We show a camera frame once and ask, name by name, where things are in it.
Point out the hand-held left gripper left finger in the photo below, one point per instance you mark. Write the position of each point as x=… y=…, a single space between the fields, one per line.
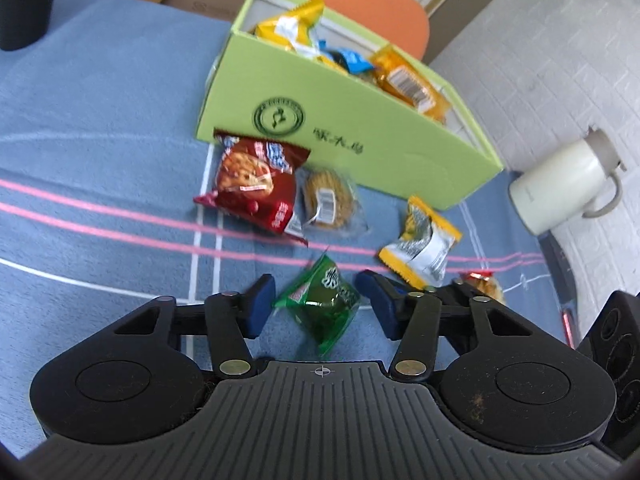
x=260 y=305

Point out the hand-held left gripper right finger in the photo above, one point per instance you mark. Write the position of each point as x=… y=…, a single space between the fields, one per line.
x=380 y=305

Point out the green snack packet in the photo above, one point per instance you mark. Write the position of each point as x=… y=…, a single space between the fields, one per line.
x=322 y=305

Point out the green cardboard box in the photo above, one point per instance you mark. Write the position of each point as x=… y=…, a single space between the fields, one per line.
x=340 y=125

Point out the yellow silver snack packet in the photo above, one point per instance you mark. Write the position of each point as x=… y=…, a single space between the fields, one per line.
x=420 y=245

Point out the small red snack packet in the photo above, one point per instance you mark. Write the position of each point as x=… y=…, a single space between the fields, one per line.
x=485 y=284

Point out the clear wrapped round cookie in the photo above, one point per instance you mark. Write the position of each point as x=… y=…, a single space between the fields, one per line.
x=327 y=200

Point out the red cookie packet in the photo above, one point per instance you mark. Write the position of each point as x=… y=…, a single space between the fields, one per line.
x=250 y=185

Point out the white thermos jug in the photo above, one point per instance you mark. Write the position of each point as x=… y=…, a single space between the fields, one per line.
x=555 y=185

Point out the orange snack packet white label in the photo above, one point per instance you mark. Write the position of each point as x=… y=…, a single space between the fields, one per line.
x=405 y=80

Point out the blue snack packet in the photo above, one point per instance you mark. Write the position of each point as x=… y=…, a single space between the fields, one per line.
x=350 y=57

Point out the blue printed tablecloth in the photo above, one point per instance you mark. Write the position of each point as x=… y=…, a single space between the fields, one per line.
x=100 y=110

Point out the yellow crinkled snack packet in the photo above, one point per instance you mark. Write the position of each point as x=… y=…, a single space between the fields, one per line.
x=290 y=22

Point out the orange chair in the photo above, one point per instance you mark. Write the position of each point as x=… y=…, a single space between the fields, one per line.
x=370 y=5

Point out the black cup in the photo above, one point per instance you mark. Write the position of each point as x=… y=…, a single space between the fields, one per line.
x=25 y=0

